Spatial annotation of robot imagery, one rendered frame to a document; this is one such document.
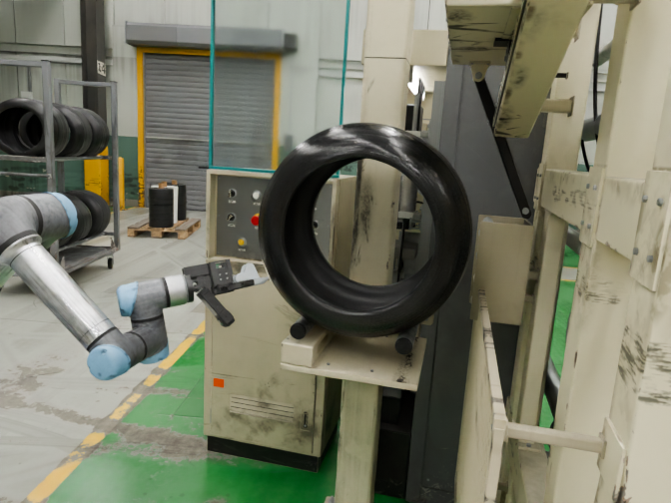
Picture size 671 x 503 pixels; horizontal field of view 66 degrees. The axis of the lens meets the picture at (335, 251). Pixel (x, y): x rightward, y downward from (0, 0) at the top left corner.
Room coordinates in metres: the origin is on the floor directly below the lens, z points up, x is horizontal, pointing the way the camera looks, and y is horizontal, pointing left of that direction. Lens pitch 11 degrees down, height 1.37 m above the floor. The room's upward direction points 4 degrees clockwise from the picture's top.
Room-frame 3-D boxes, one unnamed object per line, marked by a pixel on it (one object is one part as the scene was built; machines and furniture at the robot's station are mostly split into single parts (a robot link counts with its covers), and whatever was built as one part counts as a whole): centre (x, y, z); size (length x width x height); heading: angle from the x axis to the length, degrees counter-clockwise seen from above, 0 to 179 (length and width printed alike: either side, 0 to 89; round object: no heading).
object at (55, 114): (4.81, 2.62, 0.96); 1.36 x 0.71 x 1.92; 177
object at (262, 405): (2.26, 0.24, 0.63); 0.56 x 0.41 x 1.27; 77
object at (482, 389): (1.15, -0.36, 0.65); 0.90 x 0.02 x 0.70; 167
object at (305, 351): (1.48, 0.05, 0.84); 0.36 x 0.09 x 0.06; 167
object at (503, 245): (1.57, -0.51, 1.05); 0.20 x 0.15 x 0.30; 167
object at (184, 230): (7.83, 2.59, 0.38); 1.20 x 0.80 x 0.76; 5
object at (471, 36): (1.26, -0.35, 1.71); 0.61 x 0.25 x 0.15; 167
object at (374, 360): (1.45, -0.09, 0.80); 0.37 x 0.36 x 0.02; 77
